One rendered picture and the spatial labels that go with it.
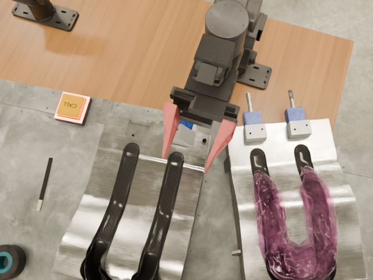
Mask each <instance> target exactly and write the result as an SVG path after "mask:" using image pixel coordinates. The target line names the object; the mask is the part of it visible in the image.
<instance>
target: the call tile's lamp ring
mask: <svg viewBox="0 0 373 280"><path fill-rule="evenodd" d="M63 93H66V94H71V95H75V96H80V97H84V98H85V99H87V101H86V103H85V106H84V110H83V113H82V116H81V118H80V121H79V120H76V119H70V118H65V117H60V116H57V111H56V113H55V116H54V118H58V119H62V120H66V121H71V122H77V123H82V121H83V118H84V115H85V111H86V109H87V105H88V102H89V99H90V97H87V96H81V95H77V94H72V93H67V92H63ZM62 95H63V94H62ZM57 109H58V108H57Z"/></svg>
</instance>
